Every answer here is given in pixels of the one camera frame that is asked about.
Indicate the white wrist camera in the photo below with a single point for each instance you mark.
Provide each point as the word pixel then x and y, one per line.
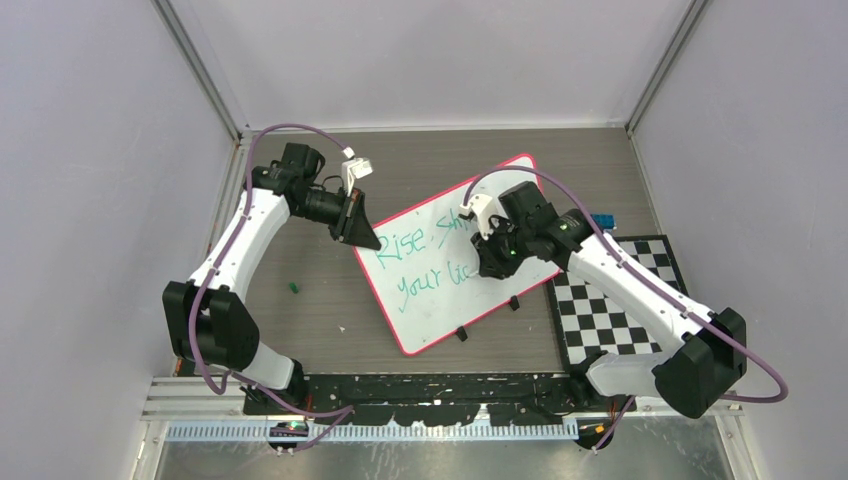
pixel 480 208
pixel 353 168

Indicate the pink-framed whiteboard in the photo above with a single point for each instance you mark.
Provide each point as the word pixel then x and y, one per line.
pixel 418 276

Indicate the black white checkerboard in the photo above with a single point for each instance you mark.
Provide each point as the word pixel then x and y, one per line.
pixel 587 322

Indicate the red blue toy car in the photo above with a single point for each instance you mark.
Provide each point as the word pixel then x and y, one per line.
pixel 605 222

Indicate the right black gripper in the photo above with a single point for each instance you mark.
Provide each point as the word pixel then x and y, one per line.
pixel 491 262

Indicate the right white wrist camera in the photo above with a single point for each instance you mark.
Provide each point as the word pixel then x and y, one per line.
pixel 480 208

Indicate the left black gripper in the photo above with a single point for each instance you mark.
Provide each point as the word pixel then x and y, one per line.
pixel 354 226

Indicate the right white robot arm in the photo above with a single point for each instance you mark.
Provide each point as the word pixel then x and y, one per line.
pixel 697 361

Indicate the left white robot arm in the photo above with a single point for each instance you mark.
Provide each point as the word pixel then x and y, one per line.
pixel 206 314

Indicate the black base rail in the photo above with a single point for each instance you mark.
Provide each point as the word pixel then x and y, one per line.
pixel 436 400

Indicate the slotted cable duct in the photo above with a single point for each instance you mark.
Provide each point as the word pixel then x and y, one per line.
pixel 274 432

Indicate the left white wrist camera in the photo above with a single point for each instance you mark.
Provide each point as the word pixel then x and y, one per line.
pixel 353 168

